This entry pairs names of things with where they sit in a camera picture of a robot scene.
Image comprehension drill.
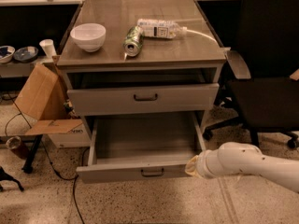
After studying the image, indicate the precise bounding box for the green soda can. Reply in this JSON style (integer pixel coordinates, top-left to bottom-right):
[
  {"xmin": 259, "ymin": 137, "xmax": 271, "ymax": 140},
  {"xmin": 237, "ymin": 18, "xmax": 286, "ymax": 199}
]
[{"xmin": 123, "ymin": 26, "xmax": 144, "ymax": 57}]

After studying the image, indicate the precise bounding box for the white paper cup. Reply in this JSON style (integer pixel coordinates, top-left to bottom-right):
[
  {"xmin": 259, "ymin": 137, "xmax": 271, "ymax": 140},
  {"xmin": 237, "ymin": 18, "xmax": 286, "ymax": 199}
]
[{"xmin": 39, "ymin": 39, "xmax": 57, "ymax": 59}]

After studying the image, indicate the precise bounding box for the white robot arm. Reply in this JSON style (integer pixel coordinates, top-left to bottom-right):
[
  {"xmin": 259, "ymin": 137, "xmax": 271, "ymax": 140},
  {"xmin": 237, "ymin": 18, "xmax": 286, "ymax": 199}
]
[{"xmin": 185, "ymin": 142, "xmax": 299, "ymax": 193}]

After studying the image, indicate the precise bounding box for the black floor cable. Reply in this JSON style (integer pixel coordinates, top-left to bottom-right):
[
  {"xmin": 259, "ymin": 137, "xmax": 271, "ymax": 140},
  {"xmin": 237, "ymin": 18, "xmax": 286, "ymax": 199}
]
[{"xmin": 3, "ymin": 91, "xmax": 92, "ymax": 224}]

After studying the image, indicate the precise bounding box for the black office chair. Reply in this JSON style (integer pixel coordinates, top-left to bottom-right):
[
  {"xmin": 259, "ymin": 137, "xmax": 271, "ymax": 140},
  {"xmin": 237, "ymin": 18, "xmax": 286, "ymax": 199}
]
[{"xmin": 203, "ymin": 0, "xmax": 299, "ymax": 148}]

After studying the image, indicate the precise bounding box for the low grey side shelf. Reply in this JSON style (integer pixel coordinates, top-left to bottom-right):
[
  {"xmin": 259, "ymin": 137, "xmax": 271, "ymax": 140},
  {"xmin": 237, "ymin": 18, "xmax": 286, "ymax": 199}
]
[{"xmin": 0, "ymin": 57, "xmax": 54, "ymax": 78}]

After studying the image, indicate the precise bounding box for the grey drawer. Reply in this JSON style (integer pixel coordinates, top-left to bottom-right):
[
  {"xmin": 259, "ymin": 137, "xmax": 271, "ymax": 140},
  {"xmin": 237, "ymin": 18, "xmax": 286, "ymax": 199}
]
[
  {"xmin": 77, "ymin": 111, "xmax": 205, "ymax": 183},
  {"xmin": 67, "ymin": 72, "xmax": 219, "ymax": 116}
]

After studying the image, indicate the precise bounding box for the black stand leg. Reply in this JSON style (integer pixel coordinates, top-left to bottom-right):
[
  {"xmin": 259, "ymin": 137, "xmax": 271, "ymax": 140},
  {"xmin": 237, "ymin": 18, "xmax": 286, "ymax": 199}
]
[{"xmin": 22, "ymin": 135, "xmax": 42, "ymax": 174}]

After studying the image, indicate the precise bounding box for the grey drawer cabinet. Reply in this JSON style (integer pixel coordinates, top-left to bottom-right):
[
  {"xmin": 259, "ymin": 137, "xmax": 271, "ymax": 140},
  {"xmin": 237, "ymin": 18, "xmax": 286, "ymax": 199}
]
[{"xmin": 58, "ymin": 0, "xmax": 225, "ymax": 130}]

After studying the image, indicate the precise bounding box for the blue white small bowl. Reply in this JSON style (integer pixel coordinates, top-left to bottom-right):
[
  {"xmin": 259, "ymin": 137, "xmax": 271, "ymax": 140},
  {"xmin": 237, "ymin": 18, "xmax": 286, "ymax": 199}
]
[{"xmin": 0, "ymin": 46, "xmax": 15, "ymax": 63}]

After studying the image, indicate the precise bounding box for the clear plastic water bottle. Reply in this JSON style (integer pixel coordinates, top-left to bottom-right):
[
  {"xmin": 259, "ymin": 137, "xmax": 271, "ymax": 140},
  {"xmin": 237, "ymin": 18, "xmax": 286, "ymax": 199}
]
[{"xmin": 137, "ymin": 19, "xmax": 187, "ymax": 39}]

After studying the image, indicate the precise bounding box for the brown cup on floor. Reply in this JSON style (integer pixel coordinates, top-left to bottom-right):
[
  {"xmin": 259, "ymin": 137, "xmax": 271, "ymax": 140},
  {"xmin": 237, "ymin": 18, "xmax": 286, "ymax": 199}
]
[{"xmin": 6, "ymin": 136, "xmax": 29, "ymax": 160}]

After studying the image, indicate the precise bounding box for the black object at left edge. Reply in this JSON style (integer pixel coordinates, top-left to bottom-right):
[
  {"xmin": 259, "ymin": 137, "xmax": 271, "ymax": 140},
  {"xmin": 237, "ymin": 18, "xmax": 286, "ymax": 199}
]
[{"xmin": 0, "ymin": 166, "xmax": 24, "ymax": 191}]

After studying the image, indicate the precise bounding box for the open cardboard box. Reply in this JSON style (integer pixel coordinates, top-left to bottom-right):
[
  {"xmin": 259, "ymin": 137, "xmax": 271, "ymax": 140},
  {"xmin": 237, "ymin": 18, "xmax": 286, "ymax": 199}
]
[{"xmin": 15, "ymin": 64, "xmax": 91, "ymax": 148}]

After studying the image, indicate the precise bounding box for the grey top drawer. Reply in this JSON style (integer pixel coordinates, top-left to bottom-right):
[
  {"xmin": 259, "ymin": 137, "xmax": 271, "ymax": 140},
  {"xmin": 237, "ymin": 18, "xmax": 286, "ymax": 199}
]
[{"xmin": 67, "ymin": 72, "xmax": 219, "ymax": 116}]

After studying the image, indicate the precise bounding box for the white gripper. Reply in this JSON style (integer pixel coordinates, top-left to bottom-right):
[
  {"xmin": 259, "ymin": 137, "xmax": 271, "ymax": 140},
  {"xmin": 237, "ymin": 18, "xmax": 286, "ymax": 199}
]
[{"xmin": 185, "ymin": 150, "xmax": 222, "ymax": 179}]

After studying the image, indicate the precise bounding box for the white ceramic bowl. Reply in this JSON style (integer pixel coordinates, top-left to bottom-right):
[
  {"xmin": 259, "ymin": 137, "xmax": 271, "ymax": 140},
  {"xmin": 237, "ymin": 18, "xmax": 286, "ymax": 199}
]
[{"xmin": 70, "ymin": 23, "xmax": 106, "ymax": 52}]

